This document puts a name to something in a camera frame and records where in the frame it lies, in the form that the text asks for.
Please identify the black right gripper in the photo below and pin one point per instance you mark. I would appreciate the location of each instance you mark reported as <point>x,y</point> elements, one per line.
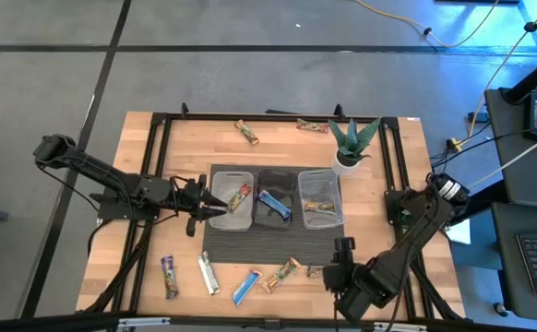
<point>337,276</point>

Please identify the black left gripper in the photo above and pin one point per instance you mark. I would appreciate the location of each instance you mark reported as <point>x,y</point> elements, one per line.
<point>190,198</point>

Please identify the red green granola bar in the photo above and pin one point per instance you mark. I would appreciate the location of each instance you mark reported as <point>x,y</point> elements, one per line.
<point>240,197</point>

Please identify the silver white granola bar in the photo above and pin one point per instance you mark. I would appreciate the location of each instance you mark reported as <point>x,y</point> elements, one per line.
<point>209,274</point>

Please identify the brown green granola bar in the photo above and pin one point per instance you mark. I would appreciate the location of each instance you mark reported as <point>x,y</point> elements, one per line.
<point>312,125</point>

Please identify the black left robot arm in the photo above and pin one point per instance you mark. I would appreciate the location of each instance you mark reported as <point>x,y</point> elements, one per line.
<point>111,177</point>

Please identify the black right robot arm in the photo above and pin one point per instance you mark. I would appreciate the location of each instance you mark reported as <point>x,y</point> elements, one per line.
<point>402,267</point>

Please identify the purple green granola bar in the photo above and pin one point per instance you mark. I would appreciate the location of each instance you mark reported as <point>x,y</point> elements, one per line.
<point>170,276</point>

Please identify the white plastic bin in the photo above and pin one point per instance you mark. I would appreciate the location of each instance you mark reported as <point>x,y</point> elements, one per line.
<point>224,221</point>

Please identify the grey woven mat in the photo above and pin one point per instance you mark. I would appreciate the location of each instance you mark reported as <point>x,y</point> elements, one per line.
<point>268,246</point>

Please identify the dark grey translucent bin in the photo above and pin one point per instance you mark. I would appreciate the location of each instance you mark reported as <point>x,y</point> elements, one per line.
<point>278,182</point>

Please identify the clear plastic bin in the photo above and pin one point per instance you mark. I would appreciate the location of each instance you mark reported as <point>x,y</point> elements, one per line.
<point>317,184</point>

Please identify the white plant pot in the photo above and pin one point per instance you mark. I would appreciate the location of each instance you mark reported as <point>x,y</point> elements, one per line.
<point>342,168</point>

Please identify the white paper sheet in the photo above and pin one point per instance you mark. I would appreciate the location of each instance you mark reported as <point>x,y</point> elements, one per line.
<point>460,233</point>

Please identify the green snake plant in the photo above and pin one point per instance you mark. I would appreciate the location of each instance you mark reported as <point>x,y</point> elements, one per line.
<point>351,143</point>

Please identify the grey side desk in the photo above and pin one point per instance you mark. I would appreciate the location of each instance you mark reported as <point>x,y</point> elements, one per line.
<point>508,258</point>
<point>508,161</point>

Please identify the yellow power plug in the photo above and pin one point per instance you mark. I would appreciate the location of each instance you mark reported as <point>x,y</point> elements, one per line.
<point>456,145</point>

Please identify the black beam silver brackets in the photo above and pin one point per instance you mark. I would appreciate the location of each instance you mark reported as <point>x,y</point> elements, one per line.
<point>42,323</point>

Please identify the black metal pole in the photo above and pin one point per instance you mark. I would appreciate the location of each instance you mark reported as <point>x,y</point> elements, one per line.
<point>536,78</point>

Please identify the black table frame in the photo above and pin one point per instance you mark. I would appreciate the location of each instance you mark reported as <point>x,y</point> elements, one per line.
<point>204,117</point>

